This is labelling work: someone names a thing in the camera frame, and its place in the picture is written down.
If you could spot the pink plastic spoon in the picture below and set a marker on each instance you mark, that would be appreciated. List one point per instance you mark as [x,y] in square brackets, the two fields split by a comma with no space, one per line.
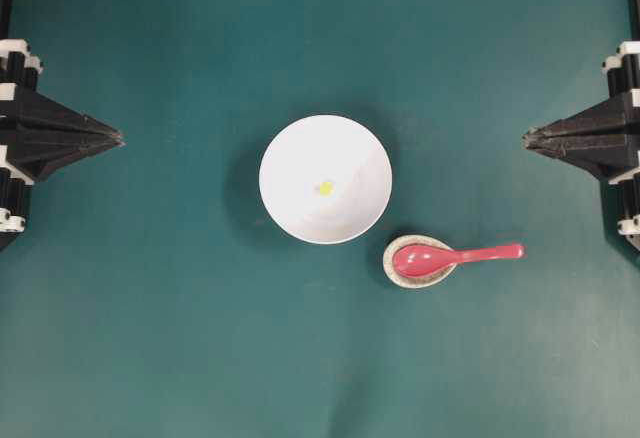
[422,260]

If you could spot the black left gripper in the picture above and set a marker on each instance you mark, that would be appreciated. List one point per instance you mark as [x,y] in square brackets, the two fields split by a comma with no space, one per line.
[29,156]

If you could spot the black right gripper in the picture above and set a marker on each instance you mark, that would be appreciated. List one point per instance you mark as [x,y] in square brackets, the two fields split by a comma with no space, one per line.
[616,159]

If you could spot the green table mat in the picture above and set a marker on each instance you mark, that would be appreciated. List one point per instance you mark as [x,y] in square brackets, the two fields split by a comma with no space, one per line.
[153,296]

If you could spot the speckled ceramic spoon rest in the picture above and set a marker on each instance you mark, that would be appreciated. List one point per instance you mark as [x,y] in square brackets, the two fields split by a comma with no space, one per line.
[413,282]

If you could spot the white ceramic bowl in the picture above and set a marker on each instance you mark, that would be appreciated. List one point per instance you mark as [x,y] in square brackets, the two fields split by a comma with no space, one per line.
[322,148]

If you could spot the yellow hexagonal prism block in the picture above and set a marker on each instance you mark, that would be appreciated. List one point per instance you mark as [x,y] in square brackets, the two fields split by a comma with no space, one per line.
[325,188]

